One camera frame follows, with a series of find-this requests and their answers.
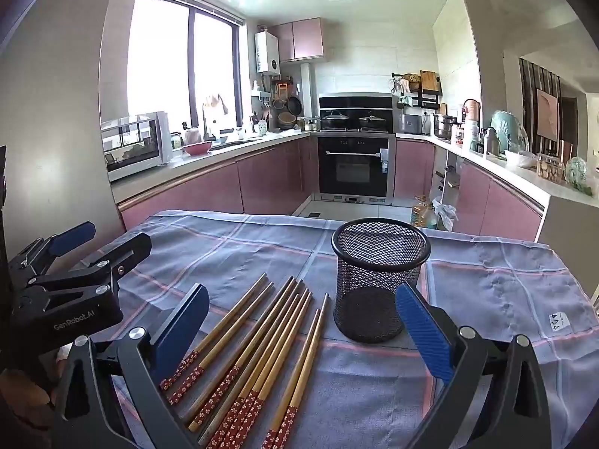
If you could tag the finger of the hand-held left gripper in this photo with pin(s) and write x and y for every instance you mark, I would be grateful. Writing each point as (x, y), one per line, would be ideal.
(72, 237)
(126, 252)

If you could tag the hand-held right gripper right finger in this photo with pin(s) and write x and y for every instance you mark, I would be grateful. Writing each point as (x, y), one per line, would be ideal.
(423, 332)

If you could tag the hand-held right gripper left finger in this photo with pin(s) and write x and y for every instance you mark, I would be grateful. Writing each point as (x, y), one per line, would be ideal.
(182, 322)

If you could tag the black mesh utensil holder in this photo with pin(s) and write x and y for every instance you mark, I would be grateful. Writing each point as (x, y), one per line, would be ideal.
(369, 308)

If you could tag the bunch of wooden chopsticks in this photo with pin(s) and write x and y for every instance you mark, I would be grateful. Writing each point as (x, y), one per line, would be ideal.
(255, 374)

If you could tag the person's left hand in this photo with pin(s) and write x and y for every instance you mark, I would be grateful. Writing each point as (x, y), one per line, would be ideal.
(28, 390)

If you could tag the white toaster oven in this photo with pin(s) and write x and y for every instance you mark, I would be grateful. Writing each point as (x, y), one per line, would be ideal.
(135, 149)

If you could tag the grey plaid tablecloth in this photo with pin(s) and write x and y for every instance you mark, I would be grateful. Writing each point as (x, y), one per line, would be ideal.
(262, 248)

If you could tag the white kitchen countertop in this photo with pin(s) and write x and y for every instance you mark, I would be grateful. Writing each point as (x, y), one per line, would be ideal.
(526, 177)
(196, 162)

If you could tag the white plastic bag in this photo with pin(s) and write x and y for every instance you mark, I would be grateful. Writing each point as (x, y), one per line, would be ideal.
(444, 215)

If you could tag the cooking oil bottle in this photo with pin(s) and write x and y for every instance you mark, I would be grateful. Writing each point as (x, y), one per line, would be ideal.
(421, 213)

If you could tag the pink bowl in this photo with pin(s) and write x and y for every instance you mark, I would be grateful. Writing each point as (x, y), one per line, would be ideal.
(196, 148)

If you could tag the pink base cabinet run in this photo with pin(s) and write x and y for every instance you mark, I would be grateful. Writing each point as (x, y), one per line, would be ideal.
(262, 177)
(500, 206)

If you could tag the kitchen faucet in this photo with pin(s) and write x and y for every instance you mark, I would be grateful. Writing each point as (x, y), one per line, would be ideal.
(206, 124)

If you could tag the beige hanging rag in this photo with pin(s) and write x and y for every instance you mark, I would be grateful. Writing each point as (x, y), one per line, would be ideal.
(215, 103)

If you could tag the black built-in oven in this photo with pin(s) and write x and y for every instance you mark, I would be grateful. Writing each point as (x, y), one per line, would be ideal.
(353, 168)

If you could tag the kitchen window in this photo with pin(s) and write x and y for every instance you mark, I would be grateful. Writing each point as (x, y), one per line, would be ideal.
(159, 65)

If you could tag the steel thermos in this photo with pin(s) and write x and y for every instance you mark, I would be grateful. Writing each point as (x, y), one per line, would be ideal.
(491, 141)

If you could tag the clear plastic egg box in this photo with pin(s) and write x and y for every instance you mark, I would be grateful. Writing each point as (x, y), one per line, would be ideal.
(550, 168)

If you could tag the stainless steel stockpot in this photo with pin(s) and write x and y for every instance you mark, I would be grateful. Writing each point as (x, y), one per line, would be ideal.
(443, 126)

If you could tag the woven basket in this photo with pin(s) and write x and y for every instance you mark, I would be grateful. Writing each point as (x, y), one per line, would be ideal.
(286, 119)

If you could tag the silver toaster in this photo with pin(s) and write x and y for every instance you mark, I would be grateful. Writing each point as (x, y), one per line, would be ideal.
(411, 123)

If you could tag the green kitchen appliance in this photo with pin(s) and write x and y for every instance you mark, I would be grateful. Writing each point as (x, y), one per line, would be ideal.
(505, 133)

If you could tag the black pot with lid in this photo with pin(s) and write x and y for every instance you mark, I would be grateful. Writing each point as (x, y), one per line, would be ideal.
(373, 122)

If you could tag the bag of green vegetables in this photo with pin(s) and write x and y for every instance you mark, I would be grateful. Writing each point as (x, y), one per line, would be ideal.
(578, 173)

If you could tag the hanging frying pan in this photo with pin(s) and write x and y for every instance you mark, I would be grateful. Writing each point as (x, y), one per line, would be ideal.
(294, 104)

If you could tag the pink kettle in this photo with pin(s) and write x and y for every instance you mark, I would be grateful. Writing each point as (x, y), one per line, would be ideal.
(470, 110)

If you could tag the black wok with lid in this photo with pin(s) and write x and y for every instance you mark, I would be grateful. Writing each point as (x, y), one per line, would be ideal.
(334, 120)

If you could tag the black range hood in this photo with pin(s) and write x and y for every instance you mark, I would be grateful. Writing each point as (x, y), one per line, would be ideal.
(355, 103)

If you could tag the white vertical pipe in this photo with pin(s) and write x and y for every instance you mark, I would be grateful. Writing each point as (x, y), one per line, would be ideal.
(305, 89)

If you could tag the white water heater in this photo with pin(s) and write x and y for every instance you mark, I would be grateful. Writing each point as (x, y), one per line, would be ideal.
(266, 54)

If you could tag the wooden cutting board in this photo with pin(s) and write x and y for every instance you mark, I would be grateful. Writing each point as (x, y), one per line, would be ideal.
(429, 80)

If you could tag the black wall rack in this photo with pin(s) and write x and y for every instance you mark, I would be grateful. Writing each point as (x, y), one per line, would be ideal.
(428, 100)

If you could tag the framed wall picture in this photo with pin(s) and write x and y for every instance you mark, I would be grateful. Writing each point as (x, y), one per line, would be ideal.
(547, 114)

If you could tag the pink wall cabinet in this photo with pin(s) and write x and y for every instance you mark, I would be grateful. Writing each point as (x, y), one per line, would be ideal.
(299, 39)

